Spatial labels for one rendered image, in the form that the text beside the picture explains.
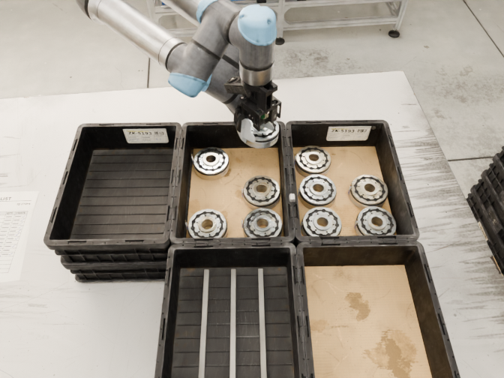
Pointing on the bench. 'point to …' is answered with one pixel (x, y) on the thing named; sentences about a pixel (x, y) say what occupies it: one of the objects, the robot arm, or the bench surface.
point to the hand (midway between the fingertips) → (250, 133)
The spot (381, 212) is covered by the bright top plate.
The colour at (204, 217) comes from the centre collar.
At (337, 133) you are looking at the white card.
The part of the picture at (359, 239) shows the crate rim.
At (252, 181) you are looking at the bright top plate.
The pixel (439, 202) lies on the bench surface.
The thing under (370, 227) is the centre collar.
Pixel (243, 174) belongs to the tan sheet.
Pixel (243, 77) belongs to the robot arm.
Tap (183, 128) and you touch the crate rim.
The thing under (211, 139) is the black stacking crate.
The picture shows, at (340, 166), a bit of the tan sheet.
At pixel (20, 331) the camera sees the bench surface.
